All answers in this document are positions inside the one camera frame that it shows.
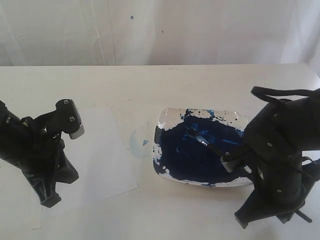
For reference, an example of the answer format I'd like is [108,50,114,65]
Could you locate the white plate with blue paint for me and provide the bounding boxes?
[152,107,252,188]

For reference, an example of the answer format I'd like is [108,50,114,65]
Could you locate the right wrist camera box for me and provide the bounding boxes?
[220,145,250,173]

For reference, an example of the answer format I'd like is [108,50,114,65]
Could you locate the black paintbrush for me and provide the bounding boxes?
[187,129,313,223]

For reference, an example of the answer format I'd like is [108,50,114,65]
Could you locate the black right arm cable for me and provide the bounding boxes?
[250,86,320,103]

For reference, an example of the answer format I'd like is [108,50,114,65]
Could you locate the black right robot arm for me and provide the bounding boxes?
[234,86,320,228]

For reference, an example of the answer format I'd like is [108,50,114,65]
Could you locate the white paper sheet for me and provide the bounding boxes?
[42,106,138,217]

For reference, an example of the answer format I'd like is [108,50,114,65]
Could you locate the white backdrop curtain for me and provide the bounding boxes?
[0,0,320,66]

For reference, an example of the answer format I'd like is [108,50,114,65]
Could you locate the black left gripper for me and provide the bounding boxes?
[0,109,79,208]

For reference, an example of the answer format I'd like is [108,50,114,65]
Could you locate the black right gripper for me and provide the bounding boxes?
[234,98,307,229]

